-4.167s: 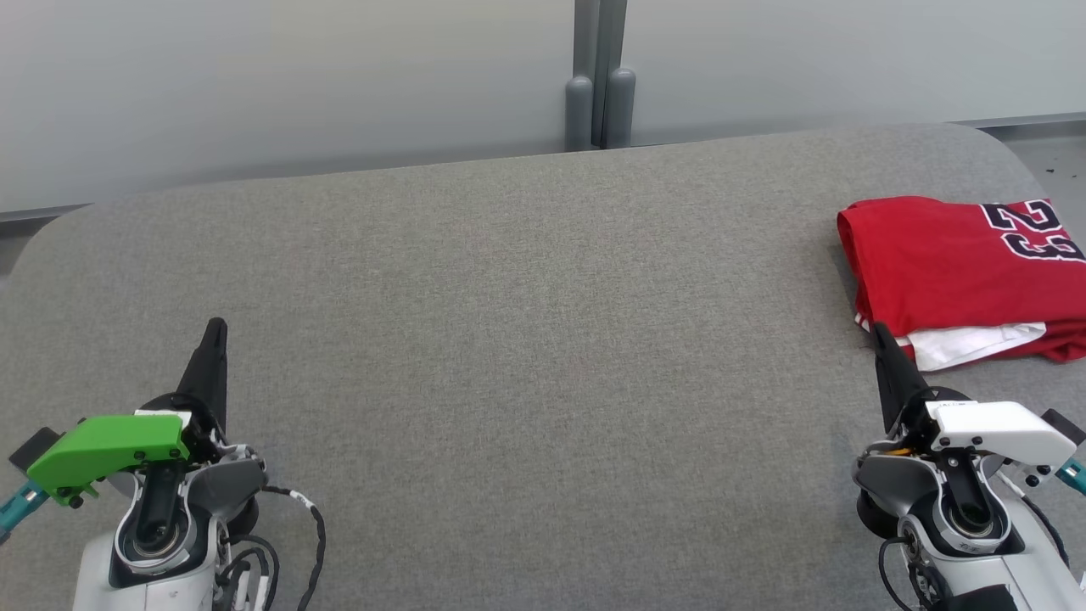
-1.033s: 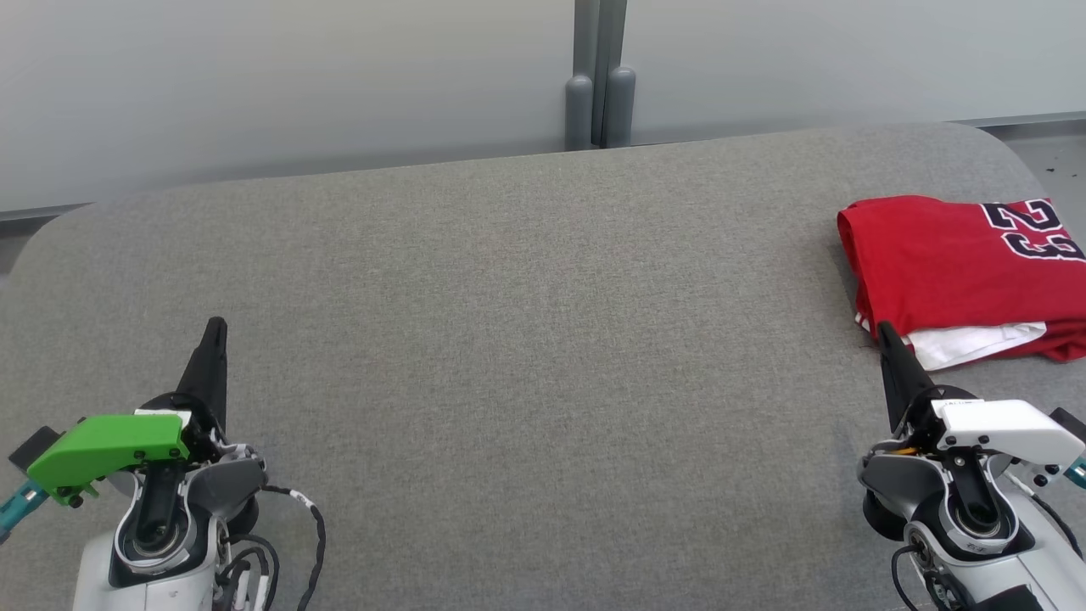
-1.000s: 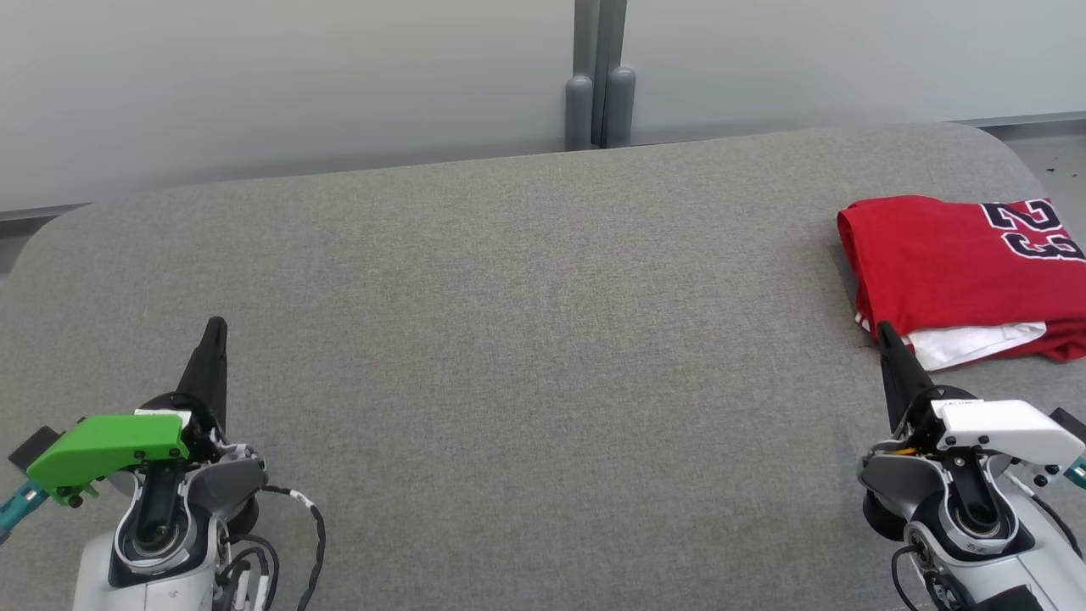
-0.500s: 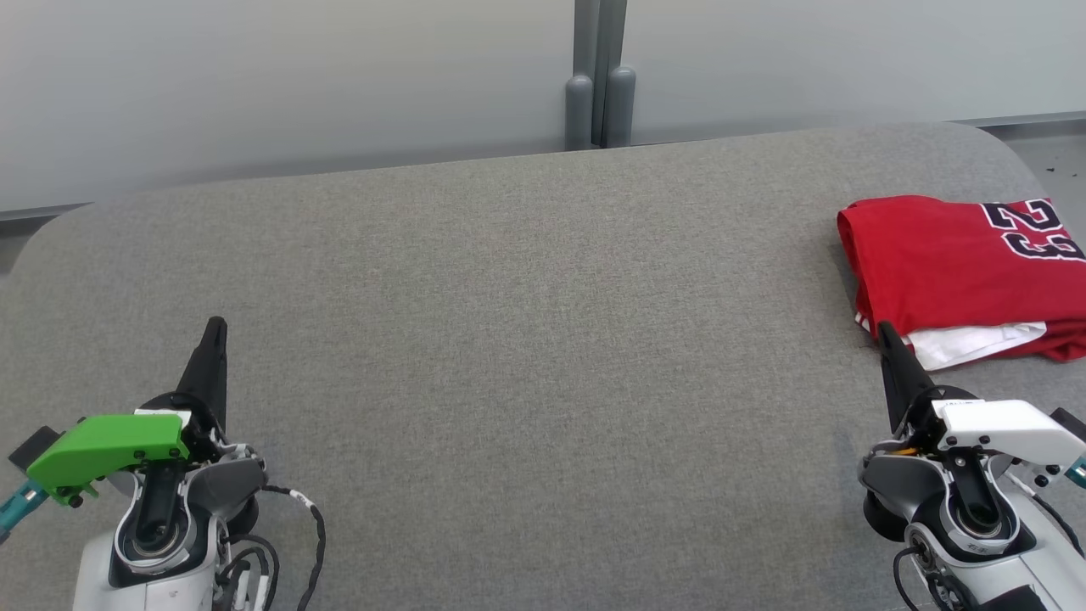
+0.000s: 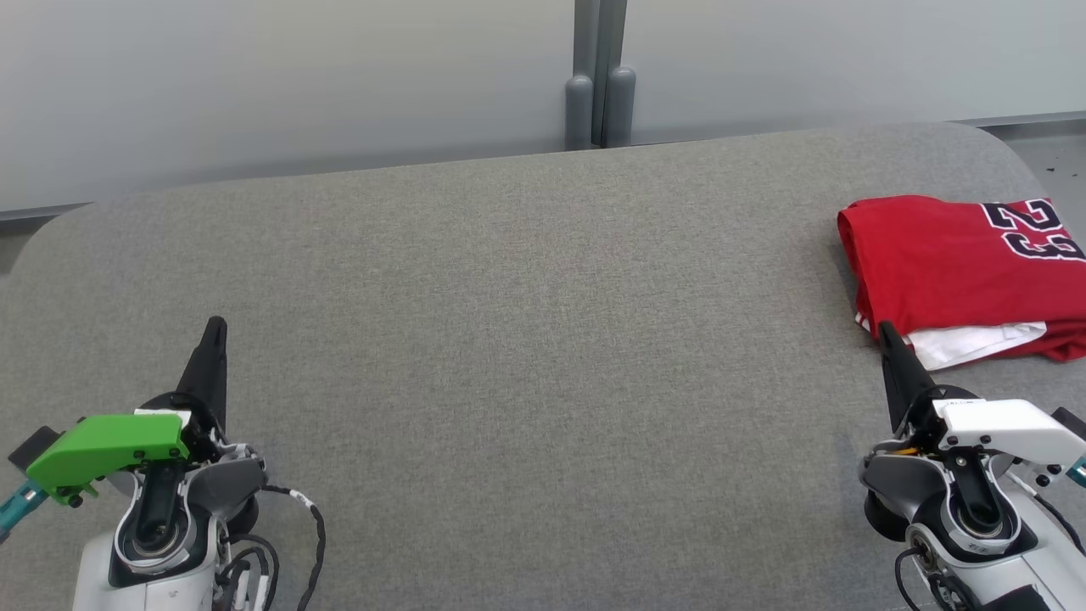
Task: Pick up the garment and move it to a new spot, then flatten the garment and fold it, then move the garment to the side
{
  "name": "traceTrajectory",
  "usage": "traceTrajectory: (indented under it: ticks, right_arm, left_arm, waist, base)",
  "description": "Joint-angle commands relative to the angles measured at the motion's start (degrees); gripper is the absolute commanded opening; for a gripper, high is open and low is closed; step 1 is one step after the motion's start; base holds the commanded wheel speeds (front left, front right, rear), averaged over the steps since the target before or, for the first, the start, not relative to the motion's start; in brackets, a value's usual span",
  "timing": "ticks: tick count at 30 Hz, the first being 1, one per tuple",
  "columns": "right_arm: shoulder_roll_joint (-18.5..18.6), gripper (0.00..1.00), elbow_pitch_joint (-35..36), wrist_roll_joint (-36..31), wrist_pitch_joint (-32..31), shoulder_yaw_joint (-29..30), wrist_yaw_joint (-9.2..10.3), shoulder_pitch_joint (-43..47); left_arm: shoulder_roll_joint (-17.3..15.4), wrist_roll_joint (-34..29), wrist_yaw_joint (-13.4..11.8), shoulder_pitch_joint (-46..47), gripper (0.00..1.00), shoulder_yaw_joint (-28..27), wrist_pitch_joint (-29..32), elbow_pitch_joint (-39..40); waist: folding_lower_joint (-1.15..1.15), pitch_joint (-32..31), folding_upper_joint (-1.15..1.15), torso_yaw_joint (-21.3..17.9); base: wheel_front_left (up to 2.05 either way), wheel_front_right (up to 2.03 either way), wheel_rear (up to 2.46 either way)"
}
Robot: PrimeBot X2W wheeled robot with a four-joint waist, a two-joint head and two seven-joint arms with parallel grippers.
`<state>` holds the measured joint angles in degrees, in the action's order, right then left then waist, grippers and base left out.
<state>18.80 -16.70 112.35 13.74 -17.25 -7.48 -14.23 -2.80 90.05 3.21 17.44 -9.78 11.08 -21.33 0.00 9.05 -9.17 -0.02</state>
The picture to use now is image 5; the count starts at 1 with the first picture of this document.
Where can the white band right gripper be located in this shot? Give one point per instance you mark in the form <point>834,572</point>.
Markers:
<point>1001,424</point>

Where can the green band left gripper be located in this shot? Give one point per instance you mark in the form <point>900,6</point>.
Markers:
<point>110,445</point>

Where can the red white striped jersey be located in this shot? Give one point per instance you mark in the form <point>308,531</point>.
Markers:
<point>933,263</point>

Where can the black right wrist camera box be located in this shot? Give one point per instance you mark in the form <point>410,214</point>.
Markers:
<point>1071,422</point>

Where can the grey vertical post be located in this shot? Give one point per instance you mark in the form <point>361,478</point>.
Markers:
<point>598,85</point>

